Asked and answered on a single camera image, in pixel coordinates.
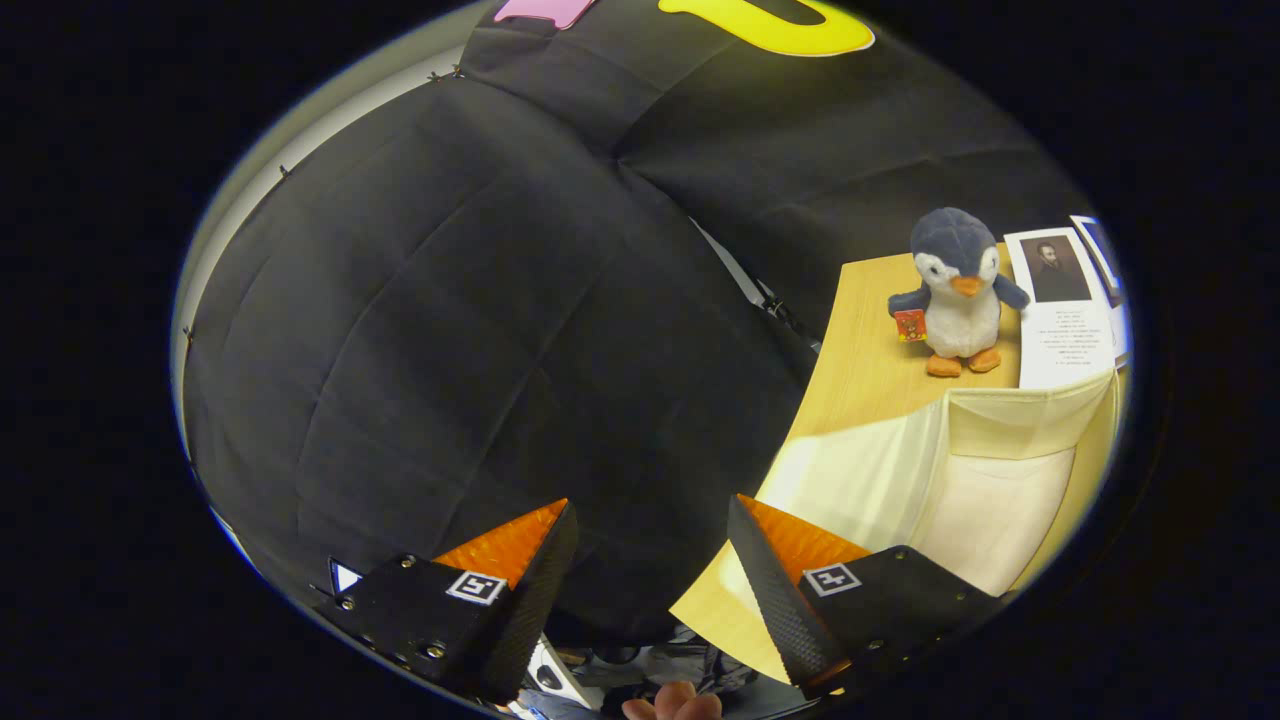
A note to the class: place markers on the grey penguin plush toy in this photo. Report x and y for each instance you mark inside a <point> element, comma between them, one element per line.
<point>958,290</point>

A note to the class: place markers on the black backdrop cloth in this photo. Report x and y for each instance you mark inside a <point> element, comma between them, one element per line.
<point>450,350</point>

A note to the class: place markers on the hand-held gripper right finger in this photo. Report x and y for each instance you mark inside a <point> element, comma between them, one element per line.
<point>775,600</point>

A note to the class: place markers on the white book with portrait cover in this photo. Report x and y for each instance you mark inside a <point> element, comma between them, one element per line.
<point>1060,320</point>

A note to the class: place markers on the blue chart poster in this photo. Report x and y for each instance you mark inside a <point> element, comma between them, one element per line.
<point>344,577</point>

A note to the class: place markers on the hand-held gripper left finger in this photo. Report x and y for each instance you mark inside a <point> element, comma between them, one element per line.
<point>535,610</point>

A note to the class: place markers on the book with blue night cover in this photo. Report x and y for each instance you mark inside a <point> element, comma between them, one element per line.
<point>1097,255</point>

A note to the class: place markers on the beige fabric storage box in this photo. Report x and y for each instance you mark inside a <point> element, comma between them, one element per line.
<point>1000,500</point>

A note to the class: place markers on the white equipment clutter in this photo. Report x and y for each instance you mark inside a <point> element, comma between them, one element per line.
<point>555,675</point>

